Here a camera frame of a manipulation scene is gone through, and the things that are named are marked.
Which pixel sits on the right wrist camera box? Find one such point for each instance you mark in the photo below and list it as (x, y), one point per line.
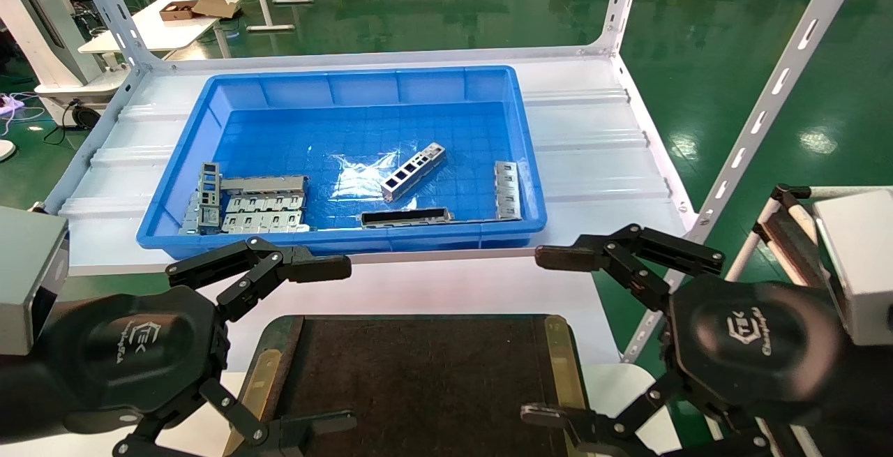
(861, 261)

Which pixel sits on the white tube frame cart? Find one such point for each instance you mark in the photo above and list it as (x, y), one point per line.
(785, 234)

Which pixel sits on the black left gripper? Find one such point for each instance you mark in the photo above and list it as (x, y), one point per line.
(132, 352)

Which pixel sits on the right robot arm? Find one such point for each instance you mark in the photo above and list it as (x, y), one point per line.
(861, 401)

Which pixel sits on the silver slotted bracket part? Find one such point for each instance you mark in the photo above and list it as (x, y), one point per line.
(507, 192)

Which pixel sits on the grey slotted metal part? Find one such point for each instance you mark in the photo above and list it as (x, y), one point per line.
(413, 171)

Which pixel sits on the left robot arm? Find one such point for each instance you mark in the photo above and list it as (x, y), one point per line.
(21, 398)

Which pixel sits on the dark long channel part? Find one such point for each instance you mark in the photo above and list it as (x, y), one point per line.
(404, 217)

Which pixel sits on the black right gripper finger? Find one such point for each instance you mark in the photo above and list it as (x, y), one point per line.
(565, 256)
(551, 416)

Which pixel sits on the silver tabbed plate part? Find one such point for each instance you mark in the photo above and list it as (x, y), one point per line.
(265, 204)

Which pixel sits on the white metal shelf rack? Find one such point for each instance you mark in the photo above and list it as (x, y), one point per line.
(593, 136)

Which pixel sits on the white table with box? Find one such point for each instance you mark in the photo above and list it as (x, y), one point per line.
(157, 28)

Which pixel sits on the pile of grey brackets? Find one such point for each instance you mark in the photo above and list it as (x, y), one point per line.
(265, 222)

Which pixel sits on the white machine base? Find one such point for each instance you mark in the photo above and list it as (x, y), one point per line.
(49, 31)

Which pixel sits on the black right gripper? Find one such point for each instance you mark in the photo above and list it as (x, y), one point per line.
(757, 349)

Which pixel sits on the grey ladder-shaped metal part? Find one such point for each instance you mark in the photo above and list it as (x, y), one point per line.
(208, 192)

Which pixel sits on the grey long bar part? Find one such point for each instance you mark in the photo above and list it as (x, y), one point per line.
(265, 184)

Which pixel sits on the open cardboard box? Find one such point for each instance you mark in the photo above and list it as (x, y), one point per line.
(195, 8)

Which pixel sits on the blue plastic bin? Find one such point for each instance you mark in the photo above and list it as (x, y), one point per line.
(363, 143)

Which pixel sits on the clear plastic bag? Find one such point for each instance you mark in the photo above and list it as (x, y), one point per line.
(366, 178)

